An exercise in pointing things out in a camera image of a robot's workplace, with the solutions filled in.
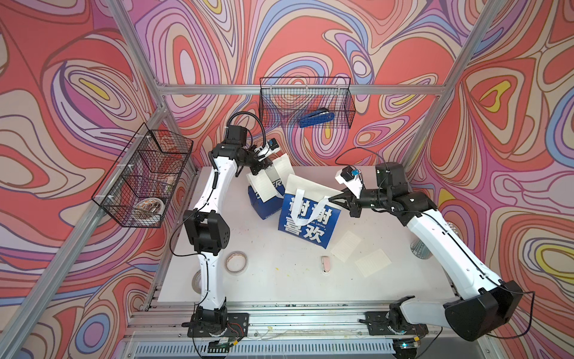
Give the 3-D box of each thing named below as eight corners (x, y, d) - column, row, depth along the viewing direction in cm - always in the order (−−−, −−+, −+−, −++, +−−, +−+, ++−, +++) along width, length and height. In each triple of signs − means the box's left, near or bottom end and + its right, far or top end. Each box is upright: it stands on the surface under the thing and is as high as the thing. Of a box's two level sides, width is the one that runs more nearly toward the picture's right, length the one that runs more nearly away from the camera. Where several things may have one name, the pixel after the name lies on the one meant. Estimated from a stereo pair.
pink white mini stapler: (322, 274, 87) (323, 271, 85) (320, 259, 91) (321, 256, 89) (331, 274, 87) (332, 271, 85) (329, 258, 91) (330, 256, 89)
